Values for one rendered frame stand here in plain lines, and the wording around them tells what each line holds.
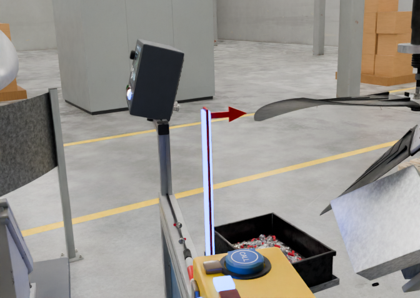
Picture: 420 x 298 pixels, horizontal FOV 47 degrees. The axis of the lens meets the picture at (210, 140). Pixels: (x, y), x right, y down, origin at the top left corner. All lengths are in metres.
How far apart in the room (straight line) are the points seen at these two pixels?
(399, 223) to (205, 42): 6.70
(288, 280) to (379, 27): 8.63
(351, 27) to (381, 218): 6.16
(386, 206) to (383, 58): 8.23
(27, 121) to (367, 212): 1.91
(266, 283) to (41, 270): 0.46
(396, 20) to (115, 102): 4.86
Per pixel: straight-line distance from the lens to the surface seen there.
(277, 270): 0.52
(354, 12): 6.94
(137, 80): 1.27
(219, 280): 0.49
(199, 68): 7.36
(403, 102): 0.78
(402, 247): 0.81
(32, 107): 2.50
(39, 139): 2.55
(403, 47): 0.82
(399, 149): 0.97
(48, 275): 0.84
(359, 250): 0.83
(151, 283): 2.58
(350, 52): 6.94
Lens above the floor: 1.33
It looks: 15 degrees down
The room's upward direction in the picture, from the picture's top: 2 degrees counter-clockwise
